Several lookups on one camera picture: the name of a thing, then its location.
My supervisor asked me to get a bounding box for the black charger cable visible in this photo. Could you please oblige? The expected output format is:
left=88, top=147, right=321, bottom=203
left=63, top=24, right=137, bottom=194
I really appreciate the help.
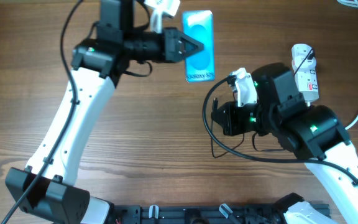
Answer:
left=209, top=49, right=316, bottom=159

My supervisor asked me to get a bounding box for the blue screen smartphone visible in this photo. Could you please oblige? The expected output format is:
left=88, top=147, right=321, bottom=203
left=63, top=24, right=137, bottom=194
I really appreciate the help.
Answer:
left=182, top=10, right=215, bottom=83

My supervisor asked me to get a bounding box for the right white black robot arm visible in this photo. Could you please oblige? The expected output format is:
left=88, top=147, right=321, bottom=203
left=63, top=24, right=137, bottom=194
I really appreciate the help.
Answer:
left=202, top=63, right=358, bottom=223

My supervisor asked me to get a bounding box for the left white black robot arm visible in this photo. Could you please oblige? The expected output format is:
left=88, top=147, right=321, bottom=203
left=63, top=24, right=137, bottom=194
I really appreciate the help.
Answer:
left=5, top=1, right=204, bottom=223

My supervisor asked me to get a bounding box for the white power strip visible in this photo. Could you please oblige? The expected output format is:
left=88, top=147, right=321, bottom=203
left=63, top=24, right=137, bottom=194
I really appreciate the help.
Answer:
left=291, top=44, right=319, bottom=106

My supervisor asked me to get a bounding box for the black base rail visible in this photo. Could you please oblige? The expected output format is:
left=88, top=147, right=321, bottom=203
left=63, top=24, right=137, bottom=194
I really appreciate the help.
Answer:
left=115, top=204, right=285, bottom=224

